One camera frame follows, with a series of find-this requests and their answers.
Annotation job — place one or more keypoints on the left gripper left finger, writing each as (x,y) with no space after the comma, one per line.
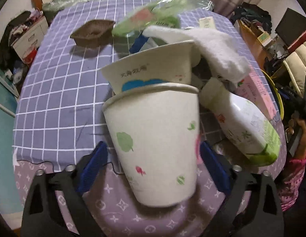
(42,215)

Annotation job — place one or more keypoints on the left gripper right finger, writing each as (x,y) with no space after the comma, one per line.
(251,206)

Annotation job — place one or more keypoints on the pink strawberry milk carton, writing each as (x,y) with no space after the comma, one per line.
(252,87)

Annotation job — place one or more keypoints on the white green drink bottle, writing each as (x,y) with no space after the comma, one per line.
(242,122)

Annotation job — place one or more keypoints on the white paper tissue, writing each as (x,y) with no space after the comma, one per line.
(218,48)

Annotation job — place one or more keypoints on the paper cup with leaves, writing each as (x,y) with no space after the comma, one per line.
(155,133)

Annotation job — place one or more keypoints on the white yogurt cup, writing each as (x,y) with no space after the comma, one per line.
(166,63)

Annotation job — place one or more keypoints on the green plastic bag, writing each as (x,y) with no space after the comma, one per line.
(159,12)

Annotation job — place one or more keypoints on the blue silver foil pouch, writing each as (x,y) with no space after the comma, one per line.
(139,42)

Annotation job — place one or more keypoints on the yellow rimmed trash bin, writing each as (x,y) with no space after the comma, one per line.
(276,94)

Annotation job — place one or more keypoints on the person's right hand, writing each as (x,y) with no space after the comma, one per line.
(297,129)

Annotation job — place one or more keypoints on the cream puffer jacket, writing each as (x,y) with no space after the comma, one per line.
(295,64)

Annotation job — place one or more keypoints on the pink patterned sleeve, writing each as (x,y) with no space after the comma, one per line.
(292,176)

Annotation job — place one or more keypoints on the purple patterned cloth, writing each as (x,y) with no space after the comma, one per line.
(118,202)

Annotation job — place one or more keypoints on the wooden desk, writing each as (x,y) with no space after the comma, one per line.
(260,54)

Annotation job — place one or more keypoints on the black monitor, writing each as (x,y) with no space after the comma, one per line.
(291,26)

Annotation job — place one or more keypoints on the pile of clothes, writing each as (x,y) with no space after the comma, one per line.
(252,13)

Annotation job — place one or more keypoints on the red bucket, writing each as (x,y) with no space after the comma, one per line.
(29,56)

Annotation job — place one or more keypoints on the dark clothes on nightstand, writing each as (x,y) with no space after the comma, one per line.
(13,31)

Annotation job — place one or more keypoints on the white nightstand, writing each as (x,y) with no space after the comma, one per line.
(32,38)

